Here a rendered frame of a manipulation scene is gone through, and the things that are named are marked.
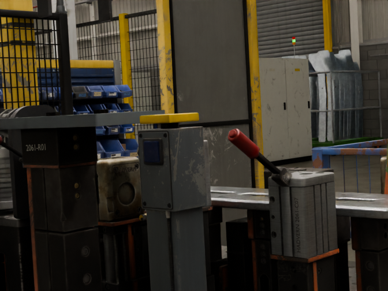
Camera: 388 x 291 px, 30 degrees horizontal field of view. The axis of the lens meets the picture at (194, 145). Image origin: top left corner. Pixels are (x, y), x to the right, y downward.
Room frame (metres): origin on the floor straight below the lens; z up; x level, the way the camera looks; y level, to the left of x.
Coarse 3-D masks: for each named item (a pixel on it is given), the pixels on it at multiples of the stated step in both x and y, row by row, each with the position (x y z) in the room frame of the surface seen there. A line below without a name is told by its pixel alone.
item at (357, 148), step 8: (344, 144) 3.56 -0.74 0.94; (352, 144) 3.59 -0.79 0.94; (360, 144) 3.64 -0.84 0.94; (368, 144) 3.70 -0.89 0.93; (376, 144) 3.75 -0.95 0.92; (384, 144) 3.81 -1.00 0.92; (312, 152) 3.39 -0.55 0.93; (320, 152) 3.36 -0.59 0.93; (328, 152) 3.33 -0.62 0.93; (336, 152) 3.30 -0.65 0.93; (344, 152) 3.27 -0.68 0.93; (352, 152) 3.24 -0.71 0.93; (360, 152) 3.21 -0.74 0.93; (368, 152) 3.18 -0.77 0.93; (376, 152) 3.16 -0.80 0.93; (384, 152) 3.13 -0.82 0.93; (312, 160) 3.39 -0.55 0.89; (320, 160) 3.36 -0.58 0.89; (328, 160) 3.39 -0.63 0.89; (368, 160) 3.72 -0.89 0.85; (328, 168) 3.39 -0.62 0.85; (344, 176) 3.55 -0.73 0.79; (344, 184) 3.55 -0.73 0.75
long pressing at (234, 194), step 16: (224, 192) 1.41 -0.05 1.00; (240, 192) 1.38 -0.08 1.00; (256, 192) 1.37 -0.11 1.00; (336, 192) 1.30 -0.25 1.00; (240, 208) 1.25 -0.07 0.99; (256, 208) 1.22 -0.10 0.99; (336, 208) 1.11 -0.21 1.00; (352, 208) 1.09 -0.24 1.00; (368, 208) 1.08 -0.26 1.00; (384, 208) 1.06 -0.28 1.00
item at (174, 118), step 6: (156, 114) 1.03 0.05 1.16; (162, 114) 0.98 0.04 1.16; (168, 114) 0.98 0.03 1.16; (174, 114) 0.98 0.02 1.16; (180, 114) 0.99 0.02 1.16; (186, 114) 1.00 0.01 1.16; (192, 114) 1.01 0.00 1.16; (198, 114) 1.01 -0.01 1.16; (144, 120) 1.01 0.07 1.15; (150, 120) 1.00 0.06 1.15; (156, 120) 0.99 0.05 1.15; (162, 120) 0.98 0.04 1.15; (168, 120) 0.97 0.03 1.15; (174, 120) 0.98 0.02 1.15; (180, 120) 0.99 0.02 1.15; (186, 120) 1.00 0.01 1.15; (192, 120) 1.01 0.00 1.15; (198, 120) 1.02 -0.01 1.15; (162, 126) 1.01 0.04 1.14; (168, 126) 1.00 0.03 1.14; (174, 126) 1.00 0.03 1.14
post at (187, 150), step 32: (160, 128) 1.03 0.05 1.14; (192, 128) 1.00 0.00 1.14; (160, 160) 0.98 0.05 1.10; (192, 160) 1.00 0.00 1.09; (160, 192) 0.98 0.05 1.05; (192, 192) 0.99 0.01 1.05; (160, 224) 0.99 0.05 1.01; (192, 224) 1.00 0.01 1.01; (160, 256) 1.00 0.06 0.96; (192, 256) 1.00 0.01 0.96; (160, 288) 1.00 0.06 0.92; (192, 288) 0.99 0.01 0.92
